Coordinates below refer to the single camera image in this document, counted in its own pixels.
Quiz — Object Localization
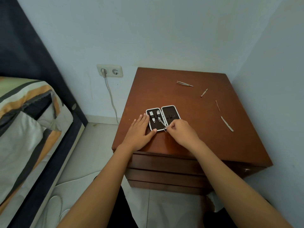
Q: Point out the person's right hand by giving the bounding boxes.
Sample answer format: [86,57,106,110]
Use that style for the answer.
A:
[166,119,204,154]

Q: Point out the person's left hand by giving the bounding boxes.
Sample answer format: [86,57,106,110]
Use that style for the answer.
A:
[117,113,158,154]

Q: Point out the checkered manicure kit case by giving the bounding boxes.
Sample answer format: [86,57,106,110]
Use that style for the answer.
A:
[145,105,181,132]

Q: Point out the small silver scissors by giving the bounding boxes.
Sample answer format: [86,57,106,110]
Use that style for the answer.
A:
[158,117,168,132]

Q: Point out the brown wooden drawer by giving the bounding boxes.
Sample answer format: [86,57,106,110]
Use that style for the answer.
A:
[129,153,255,178]
[128,180,214,195]
[124,168,212,188]

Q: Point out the silver nail file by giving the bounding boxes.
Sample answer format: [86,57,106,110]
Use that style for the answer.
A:
[220,116,234,133]

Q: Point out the person's right forearm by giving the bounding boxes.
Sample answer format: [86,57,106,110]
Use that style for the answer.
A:
[190,139,294,228]

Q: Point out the person's left forearm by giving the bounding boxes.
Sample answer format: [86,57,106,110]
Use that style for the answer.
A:
[56,144,135,228]

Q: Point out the brown wooden nightstand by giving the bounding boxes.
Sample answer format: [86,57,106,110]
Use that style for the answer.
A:
[111,67,274,196]

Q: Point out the person's left leg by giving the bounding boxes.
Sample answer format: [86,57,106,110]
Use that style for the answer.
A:
[94,175,139,228]

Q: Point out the person's leg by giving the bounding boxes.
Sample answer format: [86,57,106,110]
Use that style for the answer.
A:
[203,194,238,228]
[94,175,139,228]

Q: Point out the person's right leg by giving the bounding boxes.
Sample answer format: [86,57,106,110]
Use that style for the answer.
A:
[203,194,238,228]

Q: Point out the white floor cloth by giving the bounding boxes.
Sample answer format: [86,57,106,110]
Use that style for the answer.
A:
[35,171,103,228]

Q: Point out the white slipper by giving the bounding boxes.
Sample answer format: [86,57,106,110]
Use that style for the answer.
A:
[58,209,71,224]
[44,194,63,228]

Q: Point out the striped bedding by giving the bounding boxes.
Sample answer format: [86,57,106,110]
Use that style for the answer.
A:
[0,76,73,209]

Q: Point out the white cable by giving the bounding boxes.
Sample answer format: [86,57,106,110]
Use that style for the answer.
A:
[104,77,119,124]

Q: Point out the white double wall socket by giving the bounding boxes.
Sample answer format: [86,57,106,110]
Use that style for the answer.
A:
[96,64,124,78]

